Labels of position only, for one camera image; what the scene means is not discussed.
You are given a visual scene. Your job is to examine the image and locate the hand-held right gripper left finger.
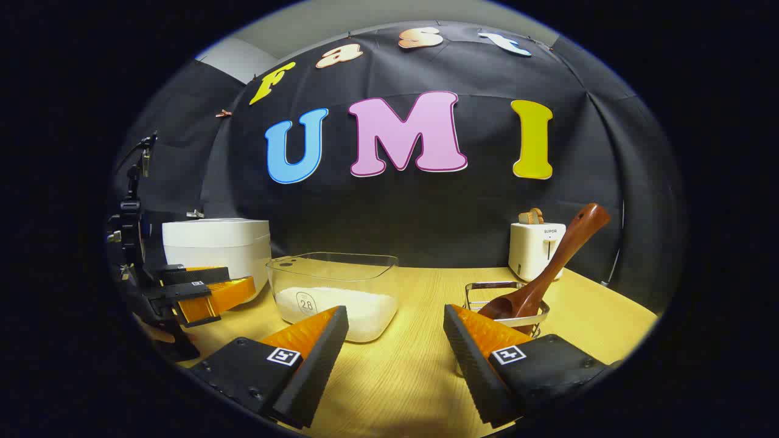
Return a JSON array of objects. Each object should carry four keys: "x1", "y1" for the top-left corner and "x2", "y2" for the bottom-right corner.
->
[{"x1": 189, "y1": 305, "x2": 349, "y2": 429}]

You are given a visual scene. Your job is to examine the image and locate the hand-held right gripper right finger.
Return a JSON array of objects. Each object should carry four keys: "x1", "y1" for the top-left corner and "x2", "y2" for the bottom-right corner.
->
[{"x1": 443, "y1": 304, "x2": 609, "y2": 428}]

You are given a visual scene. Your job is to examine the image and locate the white rice cooker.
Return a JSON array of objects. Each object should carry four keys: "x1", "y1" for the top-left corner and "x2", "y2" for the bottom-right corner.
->
[{"x1": 162, "y1": 218, "x2": 272, "y2": 305}]

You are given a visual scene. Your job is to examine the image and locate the metal wire chopstick holder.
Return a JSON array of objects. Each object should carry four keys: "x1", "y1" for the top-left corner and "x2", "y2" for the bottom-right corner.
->
[{"x1": 464, "y1": 281, "x2": 551, "y2": 338}]

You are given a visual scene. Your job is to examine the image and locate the brown wooden spoon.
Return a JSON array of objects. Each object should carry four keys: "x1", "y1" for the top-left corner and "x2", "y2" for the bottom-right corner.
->
[{"x1": 478, "y1": 203, "x2": 611, "y2": 334}]

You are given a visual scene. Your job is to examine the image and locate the clear plastic rice container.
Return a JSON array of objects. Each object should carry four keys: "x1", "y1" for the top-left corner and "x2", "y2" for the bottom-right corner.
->
[{"x1": 266, "y1": 252, "x2": 400, "y2": 343}]

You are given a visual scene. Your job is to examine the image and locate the white toaster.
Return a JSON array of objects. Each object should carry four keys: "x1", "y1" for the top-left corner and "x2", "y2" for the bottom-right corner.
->
[{"x1": 508, "y1": 222, "x2": 567, "y2": 282}]

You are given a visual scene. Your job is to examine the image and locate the black backdrop cloth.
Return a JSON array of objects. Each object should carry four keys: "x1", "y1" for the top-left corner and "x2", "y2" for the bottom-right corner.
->
[{"x1": 110, "y1": 21, "x2": 688, "y2": 317}]

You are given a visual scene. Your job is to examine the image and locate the grey toaster cable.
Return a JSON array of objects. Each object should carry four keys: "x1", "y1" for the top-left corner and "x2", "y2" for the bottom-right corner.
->
[{"x1": 603, "y1": 201, "x2": 627, "y2": 287}]

